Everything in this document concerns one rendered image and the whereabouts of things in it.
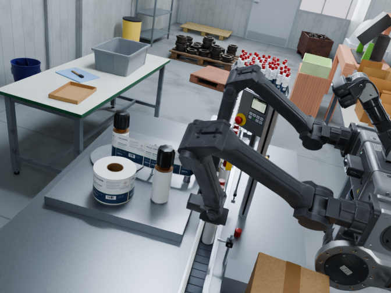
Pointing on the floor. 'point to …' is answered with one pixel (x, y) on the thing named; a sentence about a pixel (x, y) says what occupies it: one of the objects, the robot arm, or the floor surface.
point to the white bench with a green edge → (38, 103)
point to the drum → (131, 28)
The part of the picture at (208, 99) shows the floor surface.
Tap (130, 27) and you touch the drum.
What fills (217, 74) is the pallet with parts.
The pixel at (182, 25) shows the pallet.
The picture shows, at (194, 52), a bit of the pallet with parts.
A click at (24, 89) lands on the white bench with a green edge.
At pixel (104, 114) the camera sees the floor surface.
